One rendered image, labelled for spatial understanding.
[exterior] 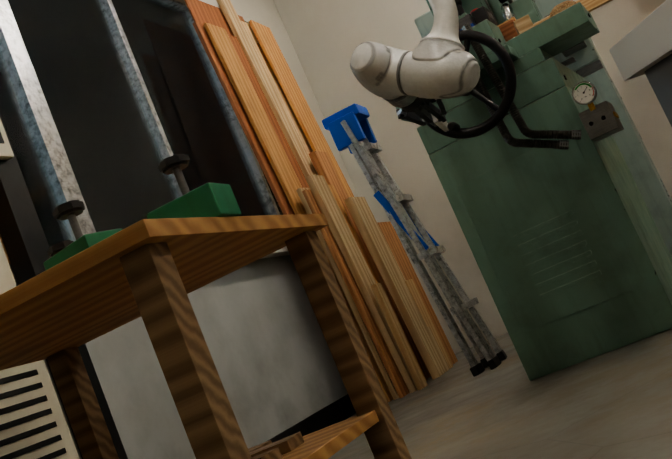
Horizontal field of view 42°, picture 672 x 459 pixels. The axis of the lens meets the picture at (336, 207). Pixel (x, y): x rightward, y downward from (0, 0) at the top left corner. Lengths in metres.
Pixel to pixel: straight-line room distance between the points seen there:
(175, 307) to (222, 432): 0.16
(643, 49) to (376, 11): 3.38
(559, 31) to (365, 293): 1.69
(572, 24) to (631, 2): 2.52
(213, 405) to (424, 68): 1.08
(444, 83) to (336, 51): 3.46
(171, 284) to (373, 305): 2.74
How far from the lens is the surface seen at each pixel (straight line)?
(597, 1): 2.68
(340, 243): 3.81
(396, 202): 3.39
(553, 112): 2.50
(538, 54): 2.52
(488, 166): 2.53
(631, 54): 2.10
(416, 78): 1.95
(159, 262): 1.08
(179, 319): 1.07
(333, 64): 5.35
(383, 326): 3.78
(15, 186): 2.60
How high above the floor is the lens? 0.30
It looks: 8 degrees up
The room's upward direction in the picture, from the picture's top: 23 degrees counter-clockwise
